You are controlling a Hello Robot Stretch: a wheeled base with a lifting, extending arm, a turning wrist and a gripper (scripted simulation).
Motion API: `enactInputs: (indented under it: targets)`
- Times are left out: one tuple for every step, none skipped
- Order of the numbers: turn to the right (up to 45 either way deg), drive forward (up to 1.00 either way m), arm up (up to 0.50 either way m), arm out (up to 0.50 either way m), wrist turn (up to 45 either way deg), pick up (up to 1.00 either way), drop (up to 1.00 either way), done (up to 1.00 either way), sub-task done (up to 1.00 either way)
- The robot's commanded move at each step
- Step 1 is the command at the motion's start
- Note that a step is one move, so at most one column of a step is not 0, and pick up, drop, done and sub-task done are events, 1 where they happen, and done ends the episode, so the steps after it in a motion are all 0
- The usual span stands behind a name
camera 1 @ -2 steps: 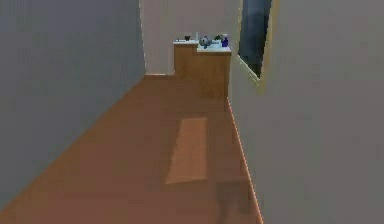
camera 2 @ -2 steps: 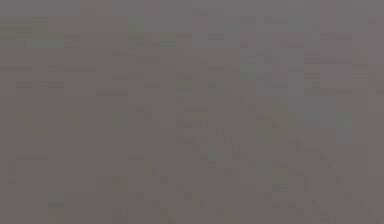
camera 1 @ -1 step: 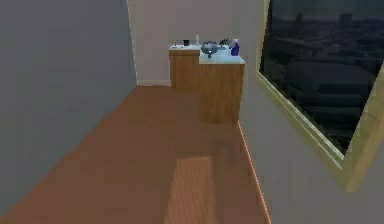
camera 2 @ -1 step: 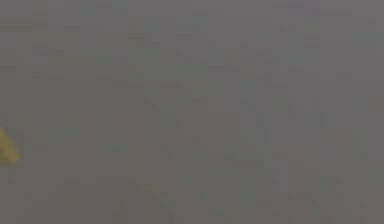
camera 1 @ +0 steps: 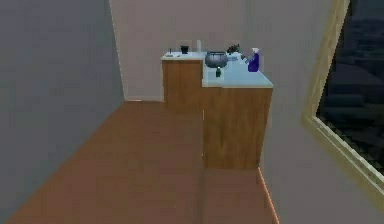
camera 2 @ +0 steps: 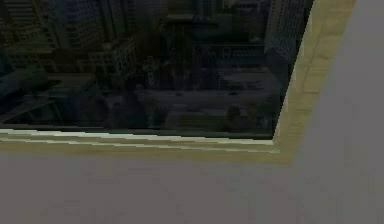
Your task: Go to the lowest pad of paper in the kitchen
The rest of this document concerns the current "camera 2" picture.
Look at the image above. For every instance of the wood framed window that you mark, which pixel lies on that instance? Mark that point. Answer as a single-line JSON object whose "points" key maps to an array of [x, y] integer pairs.
{"points": [[150, 66]]}

